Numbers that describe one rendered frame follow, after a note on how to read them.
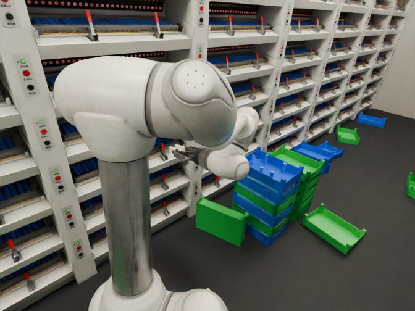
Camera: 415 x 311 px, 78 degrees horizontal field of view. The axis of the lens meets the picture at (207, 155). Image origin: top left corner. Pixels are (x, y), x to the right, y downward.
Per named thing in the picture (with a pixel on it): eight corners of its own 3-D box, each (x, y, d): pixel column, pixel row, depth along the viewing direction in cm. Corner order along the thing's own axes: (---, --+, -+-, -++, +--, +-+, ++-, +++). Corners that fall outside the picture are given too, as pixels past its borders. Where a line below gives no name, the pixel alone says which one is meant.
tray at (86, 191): (188, 158, 145) (192, 145, 138) (78, 203, 108) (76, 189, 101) (168, 136, 153) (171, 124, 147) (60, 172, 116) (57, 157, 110)
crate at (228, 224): (239, 247, 148) (244, 237, 154) (244, 221, 137) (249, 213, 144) (195, 227, 159) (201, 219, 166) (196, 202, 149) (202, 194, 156)
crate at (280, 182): (301, 178, 141) (304, 166, 137) (281, 193, 128) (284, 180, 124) (257, 157, 159) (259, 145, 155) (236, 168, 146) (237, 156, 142)
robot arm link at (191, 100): (242, 96, 53) (180, 89, 55) (241, 38, 35) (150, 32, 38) (231, 157, 50) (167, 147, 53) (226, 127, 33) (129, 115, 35)
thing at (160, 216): (188, 209, 164) (192, 196, 155) (94, 263, 127) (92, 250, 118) (170, 187, 173) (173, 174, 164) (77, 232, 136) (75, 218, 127)
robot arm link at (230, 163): (217, 177, 106) (230, 149, 108) (246, 188, 95) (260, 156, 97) (201, 168, 98) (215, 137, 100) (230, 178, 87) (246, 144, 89)
